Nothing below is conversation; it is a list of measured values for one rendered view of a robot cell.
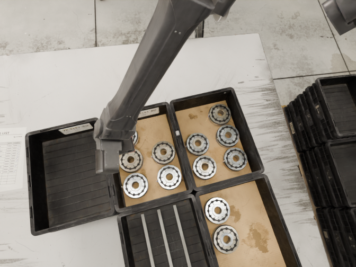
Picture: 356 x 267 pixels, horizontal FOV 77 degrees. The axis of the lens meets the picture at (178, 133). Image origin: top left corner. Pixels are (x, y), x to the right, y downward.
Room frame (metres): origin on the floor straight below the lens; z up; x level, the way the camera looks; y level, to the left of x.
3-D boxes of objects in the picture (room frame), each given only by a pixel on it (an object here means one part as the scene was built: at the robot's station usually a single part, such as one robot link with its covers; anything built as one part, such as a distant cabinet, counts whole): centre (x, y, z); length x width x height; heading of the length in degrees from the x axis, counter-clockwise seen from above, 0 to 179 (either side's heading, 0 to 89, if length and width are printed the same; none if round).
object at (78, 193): (0.08, 0.41, 0.87); 0.40 x 0.30 x 0.11; 21
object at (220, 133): (0.33, -0.23, 0.86); 0.10 x 0.10 x 0.01
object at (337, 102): (0.72, -1.03, 0.37); 0.40 x 0.30 x 0.45; 14
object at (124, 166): (0.17, 0.19, 0.86); 0.10 x 0.10 x 0.01
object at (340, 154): (0.33, -1.14, 0.31); 0.40 x 0.30 x 0.34; 14
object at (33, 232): (0.08, 0.41, 0.92); 0.40 x 0.30 x 0.02; 21
